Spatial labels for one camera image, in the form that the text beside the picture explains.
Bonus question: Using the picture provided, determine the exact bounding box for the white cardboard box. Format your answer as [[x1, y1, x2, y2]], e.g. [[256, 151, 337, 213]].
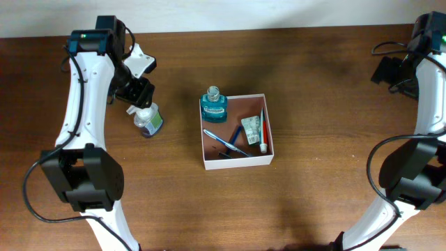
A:
[[200, 93, 275, 170]]

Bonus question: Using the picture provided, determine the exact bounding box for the right black cable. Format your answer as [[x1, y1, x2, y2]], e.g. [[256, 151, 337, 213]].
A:
[[365, 41, 446, 245]]

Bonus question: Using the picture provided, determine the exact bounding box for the left black cable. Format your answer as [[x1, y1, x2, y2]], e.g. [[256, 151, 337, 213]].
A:
[[22, 26, 137, 251]]

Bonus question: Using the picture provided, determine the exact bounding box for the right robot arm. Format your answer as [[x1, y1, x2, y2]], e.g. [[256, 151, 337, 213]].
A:
[[329, 11, 445, 250]]

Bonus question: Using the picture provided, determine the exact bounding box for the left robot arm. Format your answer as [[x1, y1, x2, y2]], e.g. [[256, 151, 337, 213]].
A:
[[40, 15, 156, 250]]

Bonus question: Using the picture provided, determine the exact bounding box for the green Dettol soap bar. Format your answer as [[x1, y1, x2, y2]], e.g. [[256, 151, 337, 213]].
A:
[[241, 116, 260, 145]]

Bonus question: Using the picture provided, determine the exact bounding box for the black cable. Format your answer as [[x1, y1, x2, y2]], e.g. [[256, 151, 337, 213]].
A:
[[22, 26, 137, 251], [365, 41, 446, 245]]

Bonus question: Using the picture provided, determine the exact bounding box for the clear pump soap bottle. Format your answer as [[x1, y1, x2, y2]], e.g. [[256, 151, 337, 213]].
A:
[[126, 102, 164, 138]]

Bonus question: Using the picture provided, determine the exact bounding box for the blue white toothbrush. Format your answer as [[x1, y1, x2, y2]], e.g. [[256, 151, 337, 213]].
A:
[[203, 129, 250, 157]]

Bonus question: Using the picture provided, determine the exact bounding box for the blue mouthwash bottle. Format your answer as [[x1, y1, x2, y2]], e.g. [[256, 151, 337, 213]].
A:
[[200, 86, 228, 123]]

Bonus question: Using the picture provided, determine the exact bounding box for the toothpaste tube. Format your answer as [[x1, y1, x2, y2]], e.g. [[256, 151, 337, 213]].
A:
[[259, 108, 268, 154]]

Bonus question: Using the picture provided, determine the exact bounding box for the blue disposable razor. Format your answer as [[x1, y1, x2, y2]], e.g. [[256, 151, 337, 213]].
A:
[[218, 125, 243, 159]]

